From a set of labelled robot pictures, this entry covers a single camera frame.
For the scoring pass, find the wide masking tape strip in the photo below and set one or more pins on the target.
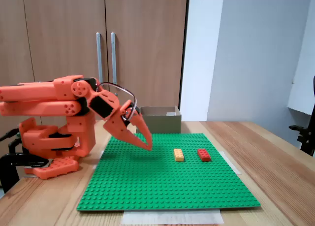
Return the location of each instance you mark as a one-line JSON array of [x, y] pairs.
[[172, 217]]

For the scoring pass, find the yellow-orange lego block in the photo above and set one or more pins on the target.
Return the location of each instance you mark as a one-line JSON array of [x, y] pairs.
[[179, 155]]

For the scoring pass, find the open cardboard box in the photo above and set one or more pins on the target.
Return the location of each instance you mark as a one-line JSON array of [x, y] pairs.
[[165, 123]]

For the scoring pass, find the red lego block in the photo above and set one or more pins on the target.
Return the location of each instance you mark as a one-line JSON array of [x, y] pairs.
[[203, 155]]

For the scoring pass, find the narrow masking tape strip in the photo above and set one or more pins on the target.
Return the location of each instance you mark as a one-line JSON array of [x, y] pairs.
[[232, 164], [102, 155]]

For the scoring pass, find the green lego baseplate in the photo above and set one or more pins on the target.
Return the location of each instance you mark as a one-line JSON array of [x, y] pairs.
[[160, 181]]

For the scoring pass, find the white board panel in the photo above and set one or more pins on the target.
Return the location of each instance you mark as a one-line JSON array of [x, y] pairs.
[[304, 75]]

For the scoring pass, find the black table clamp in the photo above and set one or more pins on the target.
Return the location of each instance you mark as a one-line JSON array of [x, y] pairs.
[[9, 159]]

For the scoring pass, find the black office chair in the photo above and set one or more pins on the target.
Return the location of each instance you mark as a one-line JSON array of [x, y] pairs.
[[306, 139]]

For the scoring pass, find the brown wooden cabinet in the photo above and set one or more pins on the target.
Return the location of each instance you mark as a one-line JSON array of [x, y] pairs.
[[61, 26]]

